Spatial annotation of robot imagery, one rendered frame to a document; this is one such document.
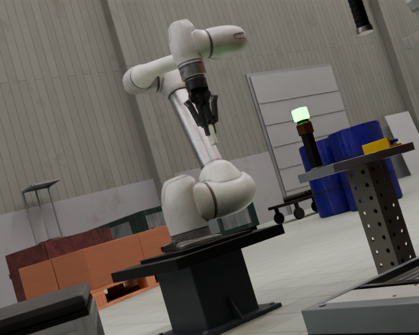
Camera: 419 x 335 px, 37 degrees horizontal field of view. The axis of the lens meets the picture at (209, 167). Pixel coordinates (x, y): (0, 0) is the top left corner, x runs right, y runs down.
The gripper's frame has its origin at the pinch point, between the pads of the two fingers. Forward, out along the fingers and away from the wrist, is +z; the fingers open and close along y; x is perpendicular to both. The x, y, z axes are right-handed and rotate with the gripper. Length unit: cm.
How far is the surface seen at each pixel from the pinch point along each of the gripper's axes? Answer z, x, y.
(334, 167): 22.9, 27.8, -24.2
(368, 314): 61, 60, 6
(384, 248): 54, 18, -42
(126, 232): 7, -620, -178
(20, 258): 6, -489, -13
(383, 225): 46, 21, -42
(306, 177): 23.3, 14.9, -21.8
